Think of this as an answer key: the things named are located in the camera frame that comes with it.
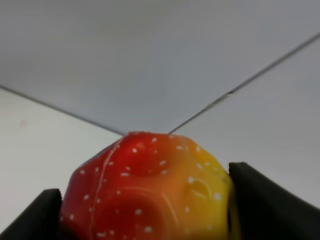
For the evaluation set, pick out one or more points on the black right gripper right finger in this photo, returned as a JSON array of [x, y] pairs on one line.
[[269, 212]]

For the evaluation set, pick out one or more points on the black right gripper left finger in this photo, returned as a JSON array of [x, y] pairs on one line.
[[39, 221]]

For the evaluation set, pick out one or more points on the red yellow dimpled ball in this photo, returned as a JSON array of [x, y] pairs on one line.
[[150, 186]]

